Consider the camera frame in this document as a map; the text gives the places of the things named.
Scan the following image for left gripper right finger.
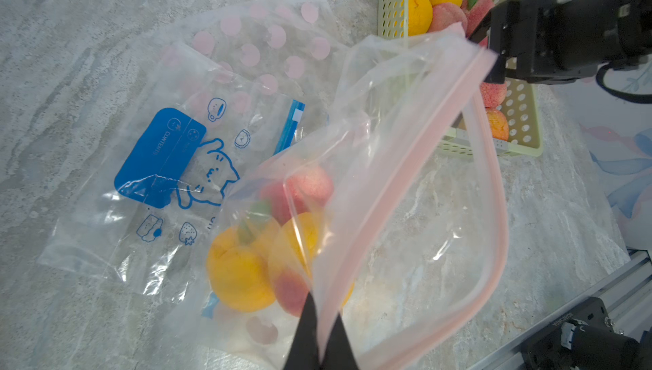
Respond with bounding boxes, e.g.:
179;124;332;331
322;315;359;370

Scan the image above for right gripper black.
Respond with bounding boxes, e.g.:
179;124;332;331
470;0;651;85

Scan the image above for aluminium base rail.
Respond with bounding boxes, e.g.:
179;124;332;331
472;249;651;369

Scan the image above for pink peach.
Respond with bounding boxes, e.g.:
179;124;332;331
260;166;334;226
480;82;508;109

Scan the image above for pink zipper clear bag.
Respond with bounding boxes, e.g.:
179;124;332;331
167;22;510;370

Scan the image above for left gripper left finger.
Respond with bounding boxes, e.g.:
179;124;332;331
283;294;320;370

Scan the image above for blue zipper clear bag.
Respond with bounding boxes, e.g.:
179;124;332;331
37;0;352;300

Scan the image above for green plastic basket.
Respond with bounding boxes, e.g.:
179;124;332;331
376;0;544;158

